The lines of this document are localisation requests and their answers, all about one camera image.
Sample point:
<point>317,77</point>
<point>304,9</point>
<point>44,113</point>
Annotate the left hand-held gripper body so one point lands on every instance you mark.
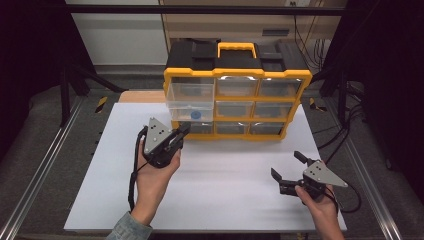
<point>156,136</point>

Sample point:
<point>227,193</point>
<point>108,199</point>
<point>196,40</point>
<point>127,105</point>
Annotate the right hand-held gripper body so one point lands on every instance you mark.
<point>320,175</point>

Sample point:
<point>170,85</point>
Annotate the clear plastic organizer drawer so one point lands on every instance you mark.
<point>186,100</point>

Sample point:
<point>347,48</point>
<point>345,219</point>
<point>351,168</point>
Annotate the yellow black organizer cabinet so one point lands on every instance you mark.
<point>233,72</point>

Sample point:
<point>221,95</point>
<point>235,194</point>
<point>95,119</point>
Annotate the person's right hand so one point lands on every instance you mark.
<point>320,208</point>

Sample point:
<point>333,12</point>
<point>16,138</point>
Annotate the person's left hand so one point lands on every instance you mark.
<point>155,186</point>

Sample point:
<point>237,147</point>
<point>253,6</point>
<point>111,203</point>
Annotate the wooden board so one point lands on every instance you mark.
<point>140,96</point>

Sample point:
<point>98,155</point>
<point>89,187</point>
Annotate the yellow tool on floor right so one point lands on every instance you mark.
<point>313,104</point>

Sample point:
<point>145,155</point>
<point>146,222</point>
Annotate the grid of clear drawers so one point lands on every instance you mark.
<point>236,108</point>

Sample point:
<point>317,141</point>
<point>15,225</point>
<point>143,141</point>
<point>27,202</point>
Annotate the yellow black tape strip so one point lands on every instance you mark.
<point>101,104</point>

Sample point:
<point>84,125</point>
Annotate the black metal stand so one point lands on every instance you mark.
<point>341,96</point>
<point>65,96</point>

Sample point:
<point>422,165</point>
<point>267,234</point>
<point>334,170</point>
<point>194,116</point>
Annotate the dark curtain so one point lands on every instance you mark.
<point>383,83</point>
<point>30,66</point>

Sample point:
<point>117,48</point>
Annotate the light wooden cabinet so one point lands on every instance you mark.
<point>233,25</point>

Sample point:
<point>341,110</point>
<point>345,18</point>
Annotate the grey label plate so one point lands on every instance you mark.
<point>275,32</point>

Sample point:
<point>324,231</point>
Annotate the black horizontal bar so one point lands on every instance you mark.
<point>133,9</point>

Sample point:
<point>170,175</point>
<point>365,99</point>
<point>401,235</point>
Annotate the aluminium rail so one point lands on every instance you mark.
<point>366,173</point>
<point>36,166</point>

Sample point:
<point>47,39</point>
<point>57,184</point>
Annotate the white wall socket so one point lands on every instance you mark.
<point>298,2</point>

